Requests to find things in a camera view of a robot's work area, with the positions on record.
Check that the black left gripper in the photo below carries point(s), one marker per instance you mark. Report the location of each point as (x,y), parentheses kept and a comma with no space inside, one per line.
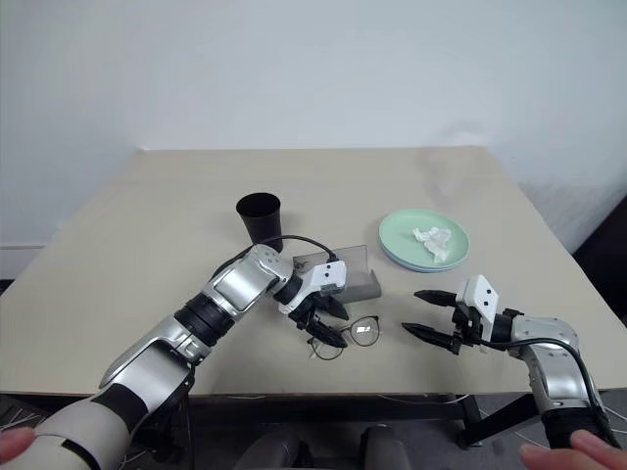
(311,313)

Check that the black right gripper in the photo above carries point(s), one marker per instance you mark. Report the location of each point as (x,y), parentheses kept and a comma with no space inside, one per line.
(466,324)

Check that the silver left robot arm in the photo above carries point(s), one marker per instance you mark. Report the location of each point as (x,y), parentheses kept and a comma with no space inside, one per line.
(240,289)

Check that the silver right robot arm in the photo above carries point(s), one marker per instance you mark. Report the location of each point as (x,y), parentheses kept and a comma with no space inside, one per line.
(553,372)

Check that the black thin-rimmed glasses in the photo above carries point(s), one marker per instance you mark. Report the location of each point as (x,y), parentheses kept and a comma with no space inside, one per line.
(365,330)

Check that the translucent grey glasses case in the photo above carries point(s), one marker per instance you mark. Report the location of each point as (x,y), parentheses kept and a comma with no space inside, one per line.
(360,276)

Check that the black plastic cup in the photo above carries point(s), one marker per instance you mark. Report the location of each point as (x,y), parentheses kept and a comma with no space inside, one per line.
(259,215)

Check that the person's right hand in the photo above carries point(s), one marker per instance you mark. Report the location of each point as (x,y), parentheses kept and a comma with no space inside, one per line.
(578,453)

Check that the person's left hand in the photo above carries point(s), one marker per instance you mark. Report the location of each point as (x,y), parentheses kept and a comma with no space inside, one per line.
(12,443)

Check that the light blue plate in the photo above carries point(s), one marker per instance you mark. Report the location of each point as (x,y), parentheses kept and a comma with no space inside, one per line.
(399,265)

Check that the mint green plate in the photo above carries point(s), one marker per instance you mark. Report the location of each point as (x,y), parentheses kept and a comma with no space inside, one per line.
(421,245)

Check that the crumpled white tissue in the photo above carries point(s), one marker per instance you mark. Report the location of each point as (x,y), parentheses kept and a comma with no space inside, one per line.
(433,240)

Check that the dark grey rounded shape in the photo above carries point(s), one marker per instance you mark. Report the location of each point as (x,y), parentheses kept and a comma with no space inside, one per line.
(383,448)
(276,450)

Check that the black furniture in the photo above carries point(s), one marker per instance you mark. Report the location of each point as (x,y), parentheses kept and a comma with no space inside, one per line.
(605,254)

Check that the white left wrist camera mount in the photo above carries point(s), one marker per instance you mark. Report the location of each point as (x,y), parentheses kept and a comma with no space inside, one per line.
(324,274)

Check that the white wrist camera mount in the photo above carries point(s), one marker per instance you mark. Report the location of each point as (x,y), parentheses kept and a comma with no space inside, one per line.
(482,296)
(324,274)

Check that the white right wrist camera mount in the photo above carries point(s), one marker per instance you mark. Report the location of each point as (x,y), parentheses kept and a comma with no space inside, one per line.
(482,296)

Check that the black table frame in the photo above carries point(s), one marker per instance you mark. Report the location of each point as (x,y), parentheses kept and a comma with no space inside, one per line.
(495,421)

